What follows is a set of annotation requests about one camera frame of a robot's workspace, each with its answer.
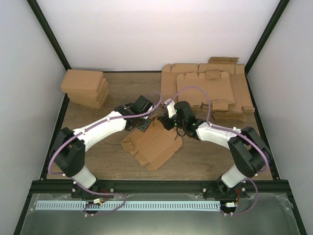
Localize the brown cardboard box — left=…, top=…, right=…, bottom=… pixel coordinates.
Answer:
left=121, top=115, right=182, bottom=171

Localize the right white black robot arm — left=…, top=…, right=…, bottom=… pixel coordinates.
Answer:
left=158, top=99, right=273, bottom=197

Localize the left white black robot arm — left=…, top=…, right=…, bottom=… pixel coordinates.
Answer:
left=48, top=95, right=155, bottom=198

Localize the folded cardboard box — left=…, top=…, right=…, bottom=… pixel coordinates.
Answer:
left=68, top=91, right=110, bottom=109
left=66, top=78, right=108, bottom=97
left=61, top=70, right=103, bottom=94
left=68, top=89, right=109, bottom=104
left=68, top=82, right=108, bottom=100

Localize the bottom folded cardboard box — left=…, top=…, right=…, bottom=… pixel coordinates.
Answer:
left=68, top=91, right=110, bottom=109

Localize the top folded cardboard box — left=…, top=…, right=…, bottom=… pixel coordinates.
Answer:
left=61, top=70, right=103, bottom=94

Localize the pile of flat cardboard blanks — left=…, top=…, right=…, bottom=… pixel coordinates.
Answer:
left=160, top=57, right=255, bottom=122

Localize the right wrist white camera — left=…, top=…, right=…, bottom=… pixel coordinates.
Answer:
left=162, top=98, right=176, bottom=118

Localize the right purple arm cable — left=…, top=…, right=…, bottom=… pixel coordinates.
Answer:
left=166, top=85, right=271, bottom=216

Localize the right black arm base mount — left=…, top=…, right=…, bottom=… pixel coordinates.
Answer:
left=201, top=180, right=247, bottom=199

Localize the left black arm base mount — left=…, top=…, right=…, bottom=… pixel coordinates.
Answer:
left=71, top=180, right=125, bottom=200

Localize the light blue slotted cable duct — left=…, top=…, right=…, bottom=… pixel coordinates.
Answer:
left=35, top=200, right=221, bottom=212

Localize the black aluminium frame rail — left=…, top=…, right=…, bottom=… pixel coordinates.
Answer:
left=30, top=179, right=291, bottom=194

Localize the left black corner frame post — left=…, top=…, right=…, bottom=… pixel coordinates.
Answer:
left=27, top=0, right=71, bottom=70

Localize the black corner frame post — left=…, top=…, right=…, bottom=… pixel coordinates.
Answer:
left=27, top=0, right=71, bottom=70
left=245, top=0, right=290, bottom=74

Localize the right black corner frame post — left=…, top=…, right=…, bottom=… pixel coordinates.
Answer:
left=245, top=0, right=290, bottom=74

